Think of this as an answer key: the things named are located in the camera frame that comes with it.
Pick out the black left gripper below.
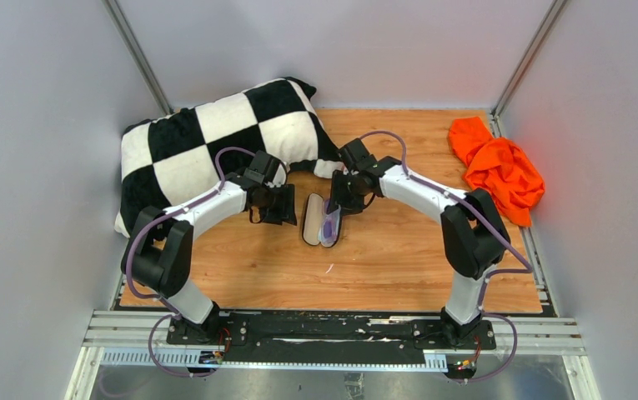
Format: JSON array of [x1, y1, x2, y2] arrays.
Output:
[[259, 182, 297, 225]]

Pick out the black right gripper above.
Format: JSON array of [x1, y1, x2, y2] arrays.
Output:
[[326, 170, 365, 218]]

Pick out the black glasses case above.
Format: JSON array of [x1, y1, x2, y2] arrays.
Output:
[[301, 193, 326, 247]]

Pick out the pink transparent sunglasses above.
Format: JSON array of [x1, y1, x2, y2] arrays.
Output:
[[317, 200, 342, 248]]

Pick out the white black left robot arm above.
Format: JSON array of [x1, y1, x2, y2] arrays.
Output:
[[121, 151, 297, 344]]

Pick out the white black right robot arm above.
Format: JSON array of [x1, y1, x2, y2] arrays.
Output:
[[327, 138, 510, 348]]

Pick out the black white checkered pillow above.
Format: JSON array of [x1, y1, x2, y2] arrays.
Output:
[[113, 77, 344, 237]]

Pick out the orange crumpled cloth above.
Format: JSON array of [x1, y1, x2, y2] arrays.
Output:
[[448, 117, 545, 228]]

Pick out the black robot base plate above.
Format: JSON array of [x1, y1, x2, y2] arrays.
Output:
[[163, 310, 496, 367]]

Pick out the aluminium frame rail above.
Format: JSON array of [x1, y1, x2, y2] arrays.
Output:
[[102, 0, 173, 114]]

